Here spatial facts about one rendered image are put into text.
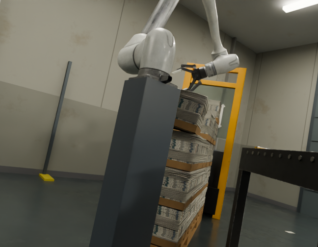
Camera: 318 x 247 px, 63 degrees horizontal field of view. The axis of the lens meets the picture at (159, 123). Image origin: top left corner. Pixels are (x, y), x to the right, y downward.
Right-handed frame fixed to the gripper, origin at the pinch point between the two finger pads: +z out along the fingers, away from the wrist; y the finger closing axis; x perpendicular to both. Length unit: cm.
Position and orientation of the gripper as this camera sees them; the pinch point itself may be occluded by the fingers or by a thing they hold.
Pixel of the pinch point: (176, 82)
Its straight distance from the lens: 173.5
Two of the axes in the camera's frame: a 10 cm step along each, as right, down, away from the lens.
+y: 2.6, 9.4, -2.1
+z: -9.2, 3.1, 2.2
